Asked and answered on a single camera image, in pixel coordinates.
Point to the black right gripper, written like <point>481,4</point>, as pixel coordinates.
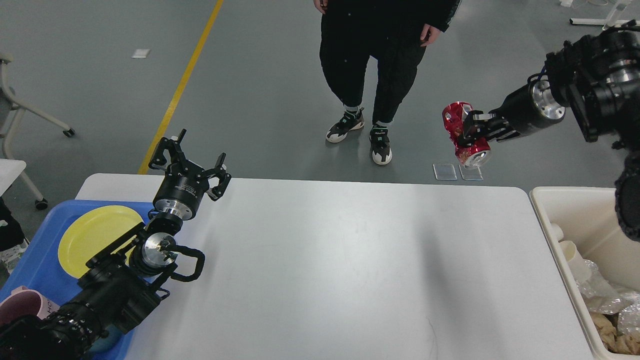
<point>527,110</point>

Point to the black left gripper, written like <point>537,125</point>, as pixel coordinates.
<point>178,194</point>

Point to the crushed red soda can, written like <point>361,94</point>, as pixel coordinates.
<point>470,153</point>

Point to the yellow plastic plate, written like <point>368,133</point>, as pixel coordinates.
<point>91,233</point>

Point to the white paper cup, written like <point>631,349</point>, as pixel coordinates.
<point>557,232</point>
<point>575,261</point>

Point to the dark green mug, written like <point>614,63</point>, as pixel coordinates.
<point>103,344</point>

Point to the aluminium foil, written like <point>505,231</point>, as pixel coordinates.
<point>600,296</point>

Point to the brown paper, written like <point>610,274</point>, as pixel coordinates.
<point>625,343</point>

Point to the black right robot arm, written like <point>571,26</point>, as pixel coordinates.
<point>597,79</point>

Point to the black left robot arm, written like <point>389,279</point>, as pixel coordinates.
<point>122,283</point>

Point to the person's left hand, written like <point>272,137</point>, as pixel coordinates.
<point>429,35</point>

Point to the person's right hand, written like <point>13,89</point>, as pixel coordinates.
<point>321,5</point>

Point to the clear floor plate right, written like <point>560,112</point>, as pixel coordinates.
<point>471,174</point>

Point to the clear floor plate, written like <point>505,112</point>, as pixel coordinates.
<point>445,172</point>
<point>471,174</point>

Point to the clear floor plate left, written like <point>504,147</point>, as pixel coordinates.
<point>445,172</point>

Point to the white paper scrap on floor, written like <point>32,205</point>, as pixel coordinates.
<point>140,53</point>

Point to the beige plastic bin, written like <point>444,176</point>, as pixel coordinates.
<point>587,217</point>

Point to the white stand base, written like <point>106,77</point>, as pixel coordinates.
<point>613,18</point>

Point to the person in black coat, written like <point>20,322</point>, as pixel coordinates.
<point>354,31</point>

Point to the blue plastic tray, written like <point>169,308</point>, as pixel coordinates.
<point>40,269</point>

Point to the white side table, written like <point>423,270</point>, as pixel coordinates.
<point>10,170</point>

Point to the pink ribbed mug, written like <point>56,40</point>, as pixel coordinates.
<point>23,301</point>

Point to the foil inside bin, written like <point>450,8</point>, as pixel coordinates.
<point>628,321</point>

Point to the white chair frame with casters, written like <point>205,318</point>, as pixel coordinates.
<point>13,109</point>

